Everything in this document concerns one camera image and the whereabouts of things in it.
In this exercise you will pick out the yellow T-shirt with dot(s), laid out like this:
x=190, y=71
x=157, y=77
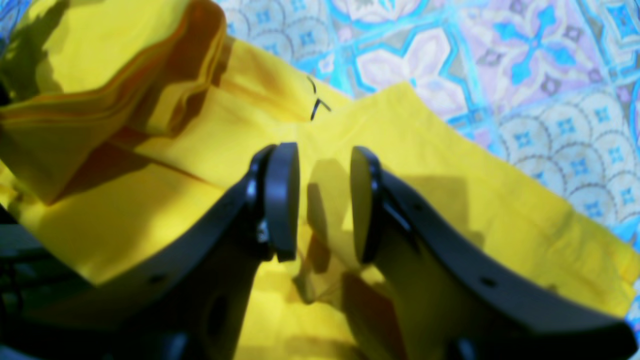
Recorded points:
x=317, y=180

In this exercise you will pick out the patterned blue tablecloth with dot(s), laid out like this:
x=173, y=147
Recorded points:
x=129, y=117

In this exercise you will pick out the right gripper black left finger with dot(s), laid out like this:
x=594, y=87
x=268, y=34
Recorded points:
x=186, y=302

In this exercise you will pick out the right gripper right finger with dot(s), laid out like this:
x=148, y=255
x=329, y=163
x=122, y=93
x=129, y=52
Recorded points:
x=454, y=302

